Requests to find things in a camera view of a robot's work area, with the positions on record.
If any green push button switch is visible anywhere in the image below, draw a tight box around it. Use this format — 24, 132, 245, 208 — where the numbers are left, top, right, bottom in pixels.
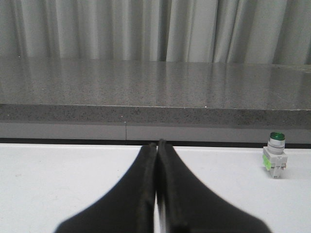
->
262, 132, 288, 179

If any grey curtain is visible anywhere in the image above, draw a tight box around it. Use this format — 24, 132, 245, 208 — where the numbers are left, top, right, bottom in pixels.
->
0, 0, 311, 65

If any grey stone counter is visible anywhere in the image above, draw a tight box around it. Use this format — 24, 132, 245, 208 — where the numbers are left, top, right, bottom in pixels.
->
0, 56, 311, 147

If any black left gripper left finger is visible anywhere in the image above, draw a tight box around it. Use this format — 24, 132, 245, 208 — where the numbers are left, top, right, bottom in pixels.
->
56, 143, 157, 233

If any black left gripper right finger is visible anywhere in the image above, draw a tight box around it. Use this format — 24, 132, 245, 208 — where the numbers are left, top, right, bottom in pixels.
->
156, 140, 269, 233

